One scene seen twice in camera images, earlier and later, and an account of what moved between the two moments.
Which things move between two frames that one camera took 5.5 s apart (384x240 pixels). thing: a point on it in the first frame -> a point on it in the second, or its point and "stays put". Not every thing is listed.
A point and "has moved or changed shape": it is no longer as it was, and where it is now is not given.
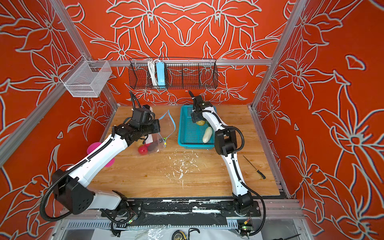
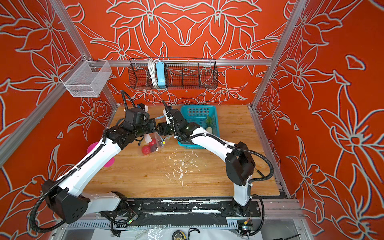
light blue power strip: [160, 73] stays put
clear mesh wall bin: [84, 78] stays put
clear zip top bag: [167, 127] has moved or changed shape
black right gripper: [194, 116] -> [161, 127]
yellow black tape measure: [178, 235] stays put
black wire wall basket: [181, 74] stays put
